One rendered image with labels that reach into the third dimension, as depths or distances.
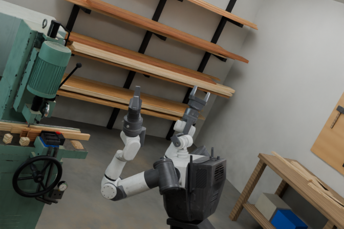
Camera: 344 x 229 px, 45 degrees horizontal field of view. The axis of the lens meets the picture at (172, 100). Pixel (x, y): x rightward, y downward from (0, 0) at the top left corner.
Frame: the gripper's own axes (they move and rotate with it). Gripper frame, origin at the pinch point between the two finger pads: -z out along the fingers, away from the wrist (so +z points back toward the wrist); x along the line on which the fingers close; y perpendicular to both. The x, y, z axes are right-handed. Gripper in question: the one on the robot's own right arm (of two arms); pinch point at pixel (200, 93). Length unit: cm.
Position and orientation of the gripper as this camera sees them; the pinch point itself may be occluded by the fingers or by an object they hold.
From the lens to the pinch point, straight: 250.6
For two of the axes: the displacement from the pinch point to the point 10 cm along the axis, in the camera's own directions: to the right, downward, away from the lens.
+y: -5.0, -1.8, 8.5
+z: -4.1, 9.1, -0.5
